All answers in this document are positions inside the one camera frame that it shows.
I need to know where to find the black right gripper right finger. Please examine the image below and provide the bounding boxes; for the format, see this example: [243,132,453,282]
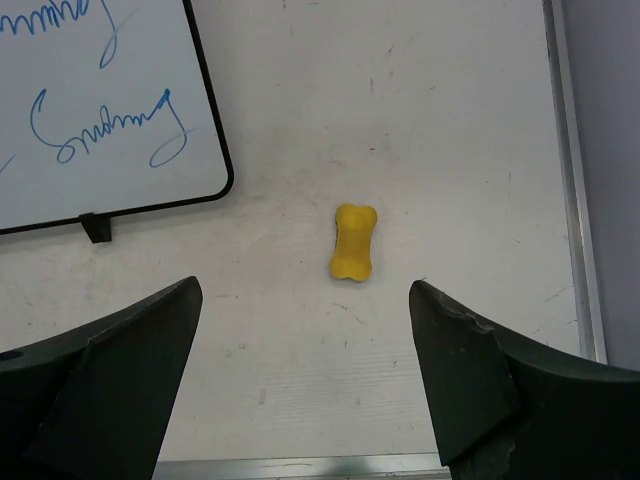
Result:
[409,280,639,479]

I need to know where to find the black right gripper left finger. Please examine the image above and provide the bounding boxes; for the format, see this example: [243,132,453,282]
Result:
[1,277,203,479]

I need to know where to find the yellow bone-shaped eraser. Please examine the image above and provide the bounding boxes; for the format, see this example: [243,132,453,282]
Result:
[329,203,378,282]

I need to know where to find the black framed whiteboard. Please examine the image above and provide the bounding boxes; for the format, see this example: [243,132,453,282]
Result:
[1,1,234,234]

